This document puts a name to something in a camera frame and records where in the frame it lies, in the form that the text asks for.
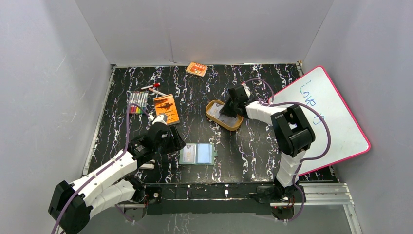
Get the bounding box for pack of coloured markers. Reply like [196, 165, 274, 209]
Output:
[128, 91, 149, 114]

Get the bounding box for red capped marker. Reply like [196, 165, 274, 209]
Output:
[141, 82, 160, 90]

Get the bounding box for orange paperback book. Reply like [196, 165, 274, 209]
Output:
[153, 94, 180, 125]

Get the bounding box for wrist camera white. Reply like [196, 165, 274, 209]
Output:
[241, 82, 251, 98]
[148, 114, 168, 125]

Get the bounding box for purple cable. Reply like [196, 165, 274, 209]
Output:
[244, 78, 332, 223]
[51, 102, 152, 234]

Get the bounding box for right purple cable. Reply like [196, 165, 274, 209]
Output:
[244, 78, 332, 223]

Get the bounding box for small orange card box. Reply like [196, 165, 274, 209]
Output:
[186, 62, 208, 77]

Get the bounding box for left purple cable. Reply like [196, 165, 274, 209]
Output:
[51, 102, 152, 234]

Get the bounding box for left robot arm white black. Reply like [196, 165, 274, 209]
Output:
[48, 122, 186, 234]

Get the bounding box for white stapler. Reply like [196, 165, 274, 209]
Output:
[139, 163, 154, 170]

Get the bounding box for pink framed whiteboard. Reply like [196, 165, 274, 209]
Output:
[268, 66, 371, 175]

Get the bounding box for tan oval tray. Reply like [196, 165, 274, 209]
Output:
[206, 100, 244, 131]

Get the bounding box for white marker pen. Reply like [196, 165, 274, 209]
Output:
[148, 88, 166, 96]

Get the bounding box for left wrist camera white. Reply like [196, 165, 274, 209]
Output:
[148, 114, 168, 125]

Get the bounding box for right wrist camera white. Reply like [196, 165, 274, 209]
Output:
[241, 82, 251, 98]

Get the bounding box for white VIP card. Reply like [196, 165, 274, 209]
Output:
[182, 144, 196, 163]

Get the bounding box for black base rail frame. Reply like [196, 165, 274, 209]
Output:
[69, 182, 354, 220]

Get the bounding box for green card holder wallet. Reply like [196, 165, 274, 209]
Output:
[179, 143, 217, 165]

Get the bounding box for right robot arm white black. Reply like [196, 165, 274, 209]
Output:
[220, 85, 316, 202]

